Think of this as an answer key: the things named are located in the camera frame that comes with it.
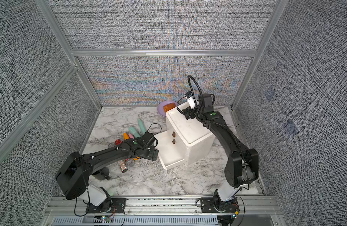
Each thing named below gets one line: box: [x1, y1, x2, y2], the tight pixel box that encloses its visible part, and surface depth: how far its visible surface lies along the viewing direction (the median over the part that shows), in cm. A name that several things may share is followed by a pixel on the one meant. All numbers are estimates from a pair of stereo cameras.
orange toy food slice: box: [163, 102, 176, 113], surface depth 118 cm
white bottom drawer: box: [153, 130, 187, 170], surface depth 90 cm
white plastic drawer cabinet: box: [165, 103, 216, 166], surface depth 78 cm
